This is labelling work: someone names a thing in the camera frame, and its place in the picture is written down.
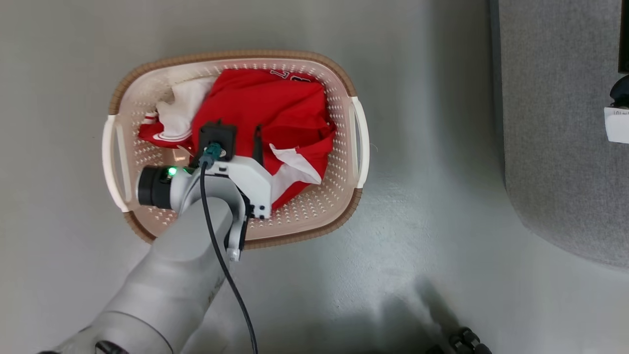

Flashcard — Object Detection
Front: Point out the black rounded object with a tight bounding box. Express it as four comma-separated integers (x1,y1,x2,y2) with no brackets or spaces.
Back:
609,74,629,109

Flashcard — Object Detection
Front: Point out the grey carpet mat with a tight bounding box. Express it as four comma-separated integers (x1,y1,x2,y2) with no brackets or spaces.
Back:
489,0,629,270

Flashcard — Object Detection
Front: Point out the red sports jersey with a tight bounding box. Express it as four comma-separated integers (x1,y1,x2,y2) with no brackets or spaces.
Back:
138,69,338,212

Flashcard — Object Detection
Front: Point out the white cloth garment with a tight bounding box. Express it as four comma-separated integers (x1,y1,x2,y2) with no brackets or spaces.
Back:
144,77,218,142

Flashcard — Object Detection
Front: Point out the white box with black wheel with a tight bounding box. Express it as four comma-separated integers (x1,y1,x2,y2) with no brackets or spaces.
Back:
604,107,629,145

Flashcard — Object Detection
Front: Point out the beige perforated plastic laundry basket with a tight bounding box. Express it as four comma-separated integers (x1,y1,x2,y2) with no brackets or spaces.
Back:
102,49,370,250

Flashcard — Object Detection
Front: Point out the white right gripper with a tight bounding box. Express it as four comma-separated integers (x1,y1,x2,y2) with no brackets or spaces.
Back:
206,125,273,220

